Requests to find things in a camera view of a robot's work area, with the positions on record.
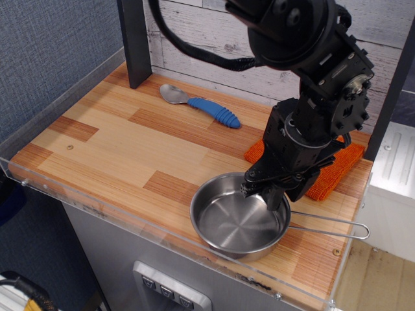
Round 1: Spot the dark right vertical post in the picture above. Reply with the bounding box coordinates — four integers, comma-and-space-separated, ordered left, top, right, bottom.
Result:
364, 21, 414, 161

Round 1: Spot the silver pan with wire handle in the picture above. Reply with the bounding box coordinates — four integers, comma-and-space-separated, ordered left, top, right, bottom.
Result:
189, 172, 371, 262

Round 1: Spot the yellow and black object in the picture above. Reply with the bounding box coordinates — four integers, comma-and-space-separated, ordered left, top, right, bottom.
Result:
1, 274, 58, 311

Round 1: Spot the clear acrylic guard rail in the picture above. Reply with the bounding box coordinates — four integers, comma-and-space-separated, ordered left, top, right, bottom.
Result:
1, 51, 372, 310

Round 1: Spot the spoon with blue handle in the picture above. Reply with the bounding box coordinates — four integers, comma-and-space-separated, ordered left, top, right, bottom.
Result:
159, 84, 241, 129

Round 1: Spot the dark vertical post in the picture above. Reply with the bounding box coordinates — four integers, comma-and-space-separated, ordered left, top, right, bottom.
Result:
117, 0, 152, 89
364, 21, 414, 161

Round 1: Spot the silver panel with buttons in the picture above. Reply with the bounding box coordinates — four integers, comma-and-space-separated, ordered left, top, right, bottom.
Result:
132, 260, 212, 310

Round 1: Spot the black braided cable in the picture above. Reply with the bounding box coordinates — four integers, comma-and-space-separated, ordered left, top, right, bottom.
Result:
147, 0, 260, 73

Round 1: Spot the orange knitted rag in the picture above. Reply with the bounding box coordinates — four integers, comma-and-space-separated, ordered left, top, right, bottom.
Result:
243, 135, 366, 202

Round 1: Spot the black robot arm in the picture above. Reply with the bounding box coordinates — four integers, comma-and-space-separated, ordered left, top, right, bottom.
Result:
226, 1, 374, 211

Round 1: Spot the dark left vertical post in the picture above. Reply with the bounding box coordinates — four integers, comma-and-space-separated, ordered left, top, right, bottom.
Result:
117, 0, 152, 89

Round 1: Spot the white aluminium block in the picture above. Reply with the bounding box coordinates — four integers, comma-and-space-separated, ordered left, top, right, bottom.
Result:
357, 122, 414, 262

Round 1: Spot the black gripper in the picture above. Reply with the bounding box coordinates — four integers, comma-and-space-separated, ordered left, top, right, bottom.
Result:
241, 98, 344, 211

